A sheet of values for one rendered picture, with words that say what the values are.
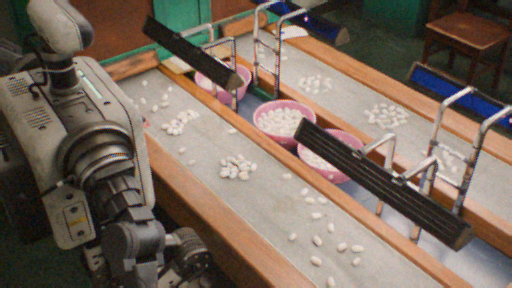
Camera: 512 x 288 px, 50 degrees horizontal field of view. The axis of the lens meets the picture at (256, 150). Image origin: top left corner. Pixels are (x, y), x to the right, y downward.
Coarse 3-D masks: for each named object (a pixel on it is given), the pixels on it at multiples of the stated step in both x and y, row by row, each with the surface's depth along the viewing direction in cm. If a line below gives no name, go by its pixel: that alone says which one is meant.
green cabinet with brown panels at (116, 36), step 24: (24, 0) 244; (72, 0) 228; (96, 0) 235; (120, 0) 242; (144, 0) 249; (168, 0) 257; (192, 0) 266; (216, 0) 276; (240, 0) 286; (288, 0) 307; (24, 24) 261; (96, 24) 240; (120, 24) 248; (168, 24) 264; (192, 24) 273; (216, 24) 282; (96, 48) 246; (120, 48) 254; (144, 48) 261
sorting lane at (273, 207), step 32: (128, 96) 252; (160, 96) 252; (192, 96) 251; (160, 128) 233; (192, 128) 233; (224, 128) 232; (256, 160) 216; (224, 192) 202; (256, 192) 202; (288, 192) 201; (256, 224) 189; (288, 224) 189; (320, 224) 189; (352, 224) 189; (288, 256) 178; (320, 256) 178; (352, 256) 178; (384, 256) 178
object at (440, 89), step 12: (408, 72) 203; (420, 72) 200; (432, 72) 197; (420, 84) 200; (432, 84) 197; (444, 84) 194; (456, 84) 191; (444, 96) 193; (468, 96) 188; (480, 96) 185; (468, 108) 187; (480, 108) 185; (492, 108) 182; (504, 120) 180
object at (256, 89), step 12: (276, 0) 243; (300, 12) 235; (276, 24) 231; (276, 36) 234; (276, 48) 237; (276, 60) 241; (276, 72) 244; (252, 84) 264; (276, 84) 248; (264, 96) 259; (276, 96) 252; (276, 108) 255
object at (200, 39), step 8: (272, 16) 305; (288, 24) 316; (216, 32) 284; (248, 32) 302; (192, 40) 277; (200, 40) 280; (208, 40) 284; (24, 48) 274; (160, 56) 269; (168, 56) 272; (144, 72) 269; (120, 80) 263
